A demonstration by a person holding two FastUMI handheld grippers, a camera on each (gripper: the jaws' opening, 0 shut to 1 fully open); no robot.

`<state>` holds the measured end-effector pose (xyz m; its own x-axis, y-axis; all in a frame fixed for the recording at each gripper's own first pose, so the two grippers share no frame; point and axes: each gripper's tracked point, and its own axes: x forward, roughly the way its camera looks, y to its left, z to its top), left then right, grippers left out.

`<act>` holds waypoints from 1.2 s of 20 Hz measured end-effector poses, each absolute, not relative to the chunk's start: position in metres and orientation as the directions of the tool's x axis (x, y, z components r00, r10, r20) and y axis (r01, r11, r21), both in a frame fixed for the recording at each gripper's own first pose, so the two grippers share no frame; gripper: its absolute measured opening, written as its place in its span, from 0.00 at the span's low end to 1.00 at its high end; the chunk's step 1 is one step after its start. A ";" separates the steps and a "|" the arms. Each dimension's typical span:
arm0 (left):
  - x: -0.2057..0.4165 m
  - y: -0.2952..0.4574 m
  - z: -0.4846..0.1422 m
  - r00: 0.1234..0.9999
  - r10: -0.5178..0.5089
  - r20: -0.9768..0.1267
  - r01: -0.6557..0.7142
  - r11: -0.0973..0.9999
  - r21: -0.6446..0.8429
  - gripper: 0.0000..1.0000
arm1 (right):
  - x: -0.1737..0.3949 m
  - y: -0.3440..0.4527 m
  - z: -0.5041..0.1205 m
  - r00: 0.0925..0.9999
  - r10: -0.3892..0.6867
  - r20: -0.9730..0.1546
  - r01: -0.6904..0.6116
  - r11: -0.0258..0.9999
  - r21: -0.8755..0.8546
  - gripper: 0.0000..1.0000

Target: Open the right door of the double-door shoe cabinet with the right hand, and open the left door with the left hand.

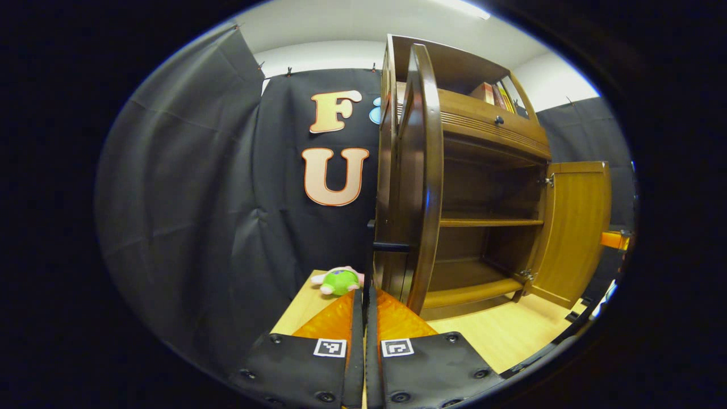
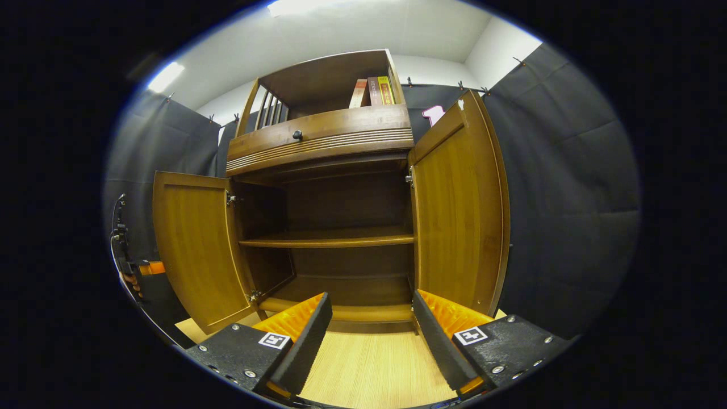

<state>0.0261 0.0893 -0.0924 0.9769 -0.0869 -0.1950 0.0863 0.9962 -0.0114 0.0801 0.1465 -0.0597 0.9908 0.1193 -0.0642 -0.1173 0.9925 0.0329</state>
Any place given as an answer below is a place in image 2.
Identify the wooden drawer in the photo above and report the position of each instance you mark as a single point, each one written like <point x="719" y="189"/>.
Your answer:
<point x="352" y="125"/>

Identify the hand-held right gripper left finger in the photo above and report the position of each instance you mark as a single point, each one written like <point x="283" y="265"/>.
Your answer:
<point x="309" y="335"/>

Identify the black backdrop cloth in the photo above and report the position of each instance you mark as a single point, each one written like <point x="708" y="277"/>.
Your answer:
<point x="568" y="199"/>

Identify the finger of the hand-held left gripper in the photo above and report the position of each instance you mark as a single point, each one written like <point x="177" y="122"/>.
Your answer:
<point x="153" y="268"/>

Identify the wooden cabinet door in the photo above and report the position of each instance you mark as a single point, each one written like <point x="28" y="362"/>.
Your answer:
<point x="199" y="250"/>
<point x="454" y="216"/>

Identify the wooden cabinet shelf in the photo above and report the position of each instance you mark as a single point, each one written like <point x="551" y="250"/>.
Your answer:
<point x="329" y="238"/>

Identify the maroon book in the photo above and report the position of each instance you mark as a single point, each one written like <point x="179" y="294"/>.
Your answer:
<point x="374" y="91"/>

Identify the metal door hinge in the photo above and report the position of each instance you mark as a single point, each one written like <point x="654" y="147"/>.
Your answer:
<point x="409" y="178"/>
<point x="254" y="295"/>
<point x="230" y="199"/>

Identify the large ceiling light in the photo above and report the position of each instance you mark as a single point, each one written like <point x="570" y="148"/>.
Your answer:
<point x="306" y="7"/>

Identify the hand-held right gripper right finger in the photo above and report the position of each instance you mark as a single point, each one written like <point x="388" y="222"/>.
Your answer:
<point x="437" y="341"/>

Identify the small ceiling light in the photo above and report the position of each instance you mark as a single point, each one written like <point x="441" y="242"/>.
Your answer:
<point x="166" y="76"/>

